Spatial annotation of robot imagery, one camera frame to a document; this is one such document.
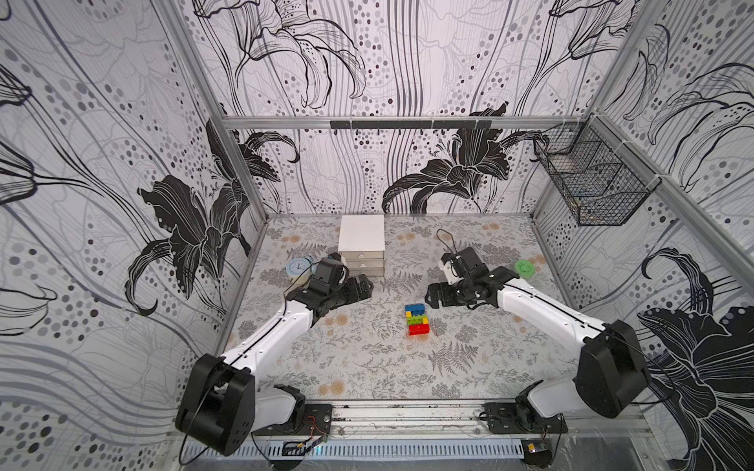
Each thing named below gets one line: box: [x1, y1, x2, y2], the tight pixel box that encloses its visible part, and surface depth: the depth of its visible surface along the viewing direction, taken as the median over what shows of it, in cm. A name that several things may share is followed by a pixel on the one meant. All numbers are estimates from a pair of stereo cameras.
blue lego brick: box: [404, 303, 426, 316], surface depth 92 cm
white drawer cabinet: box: [337, 213, 385, 277], surface depth 97 cm
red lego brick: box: [408, 323, 431, 336], surface depth 89 cm
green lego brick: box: [406, 314, 428, 325], surface depth 90 cm
